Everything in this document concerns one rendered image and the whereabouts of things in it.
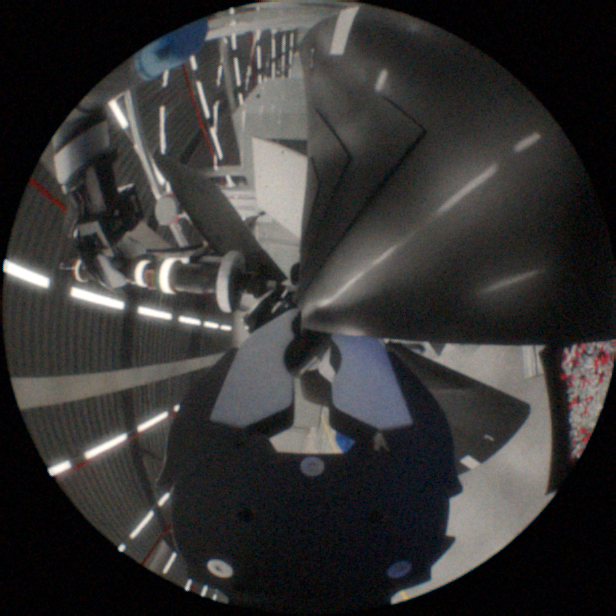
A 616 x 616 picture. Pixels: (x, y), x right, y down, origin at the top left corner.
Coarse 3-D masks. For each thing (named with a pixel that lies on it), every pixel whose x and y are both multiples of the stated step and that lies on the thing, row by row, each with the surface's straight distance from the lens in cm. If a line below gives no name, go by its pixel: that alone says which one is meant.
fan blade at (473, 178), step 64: (320, 64) 13; (384, 64) 7; (448, 64) 5; (320, 128) 10; (384, 128) 6; (448, 128) 5; (512, 128) 4; (320, 192) 10; (384, 192) 6; (448, 192) 4; (512, 192) 4; (576, 192) 4; (320, 256) 10; (384, 256) 6; (448, 256) 4; (512, 256) 4; (576, 256) 4; (320, 320) 12; (384, 320) 6; (448, 320) 5; (512, 320) 4; (576, 320) 4
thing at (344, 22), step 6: (342, 12) 12; (348, 12) 11; (354, 12) 10; (342, 18) 11; (348, 18) 10; (342, 24) 11; (348, 24) 10; (336, 30) 11; (342, 30) 11; (348, 30) 10; (336, 36) 11; (342, 36) 10; (336, 42) 11; (342, 42) 10; (336, 48) 11; (342, 48) 10
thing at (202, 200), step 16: (160, 160) 35; (176, 160) 42; (176, 176) 36; (192, 176) 42; (176, 192) 32; (192, 192) 37; (208, 192) 42; (192, 208) 33; (208, 208) 37; (224, 208) 41; (208, 224) 33; (224, 224) 37; (240, 224) 40; (208, 240) 31; (224, 240) 33; (240, 240) 36; (256, 240) 40; (224, 256) 31
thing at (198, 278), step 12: (72, 264) 51; (180, 264) 28; (192, 264) 27; (204, 264) 27; (72, 276) 52; (180, 276) 27; (192, 276) 26; (204, 276) 25; (216, 276) 25; (240, 276) 24; (252, 276) 24; (180, 288) 28; (192, 288) 27; (204, 288) 26; (216, 288) 25; (240, 288) 25; (252, 288) 24
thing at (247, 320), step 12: (264, 300) 30; (276, 300) 29; (288, 300) 28; (252, 312) 29; (264, 312) 28; (276, 312) 27; (252, 324) 28; (264, 324) 27; (300, 336) 27; (312, 336) 28; (300, 348) 27; (312, 348) 28; (324, 348) 30; (300, 360) 28
